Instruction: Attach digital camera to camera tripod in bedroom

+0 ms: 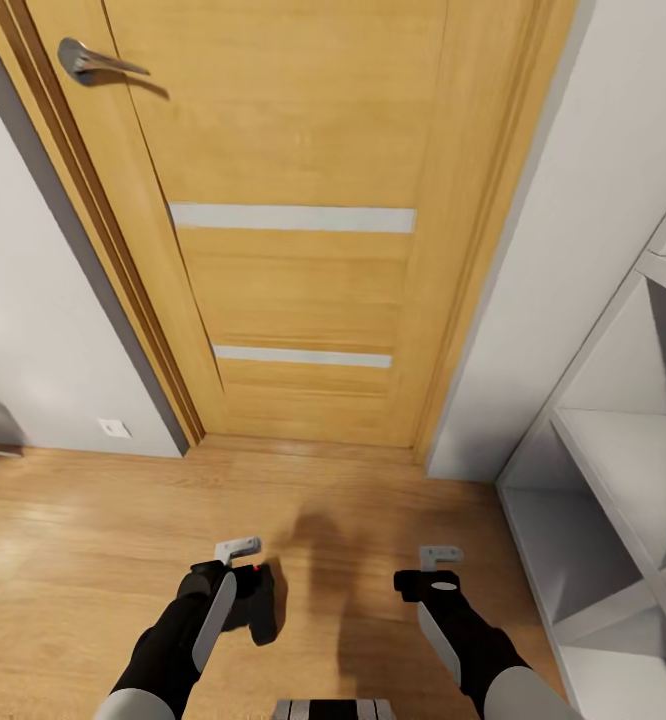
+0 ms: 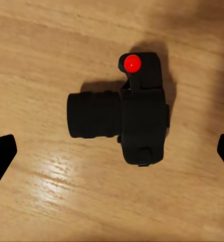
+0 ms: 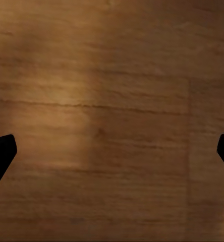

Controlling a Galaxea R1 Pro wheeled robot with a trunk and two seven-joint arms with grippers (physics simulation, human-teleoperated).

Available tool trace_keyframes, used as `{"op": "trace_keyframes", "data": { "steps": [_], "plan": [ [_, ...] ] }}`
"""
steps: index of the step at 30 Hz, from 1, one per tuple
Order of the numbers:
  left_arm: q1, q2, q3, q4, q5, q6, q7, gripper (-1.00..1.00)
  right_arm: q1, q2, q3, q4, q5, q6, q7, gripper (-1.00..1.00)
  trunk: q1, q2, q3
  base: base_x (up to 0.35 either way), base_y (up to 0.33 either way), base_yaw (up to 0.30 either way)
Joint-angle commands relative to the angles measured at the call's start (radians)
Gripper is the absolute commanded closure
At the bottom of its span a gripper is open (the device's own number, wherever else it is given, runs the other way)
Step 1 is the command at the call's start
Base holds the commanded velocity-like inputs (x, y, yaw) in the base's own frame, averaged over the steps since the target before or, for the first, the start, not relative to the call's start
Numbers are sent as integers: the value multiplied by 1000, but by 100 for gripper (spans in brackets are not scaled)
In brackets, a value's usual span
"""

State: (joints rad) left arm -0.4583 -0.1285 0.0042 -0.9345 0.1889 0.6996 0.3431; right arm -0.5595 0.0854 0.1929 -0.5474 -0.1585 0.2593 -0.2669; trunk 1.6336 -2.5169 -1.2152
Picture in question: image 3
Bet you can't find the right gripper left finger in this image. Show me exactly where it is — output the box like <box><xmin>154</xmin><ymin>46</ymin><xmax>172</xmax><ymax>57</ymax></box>
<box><xmin>0</xmin><ymin>134</ymin><xmax>17</xmax><ymax>180</ymax></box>

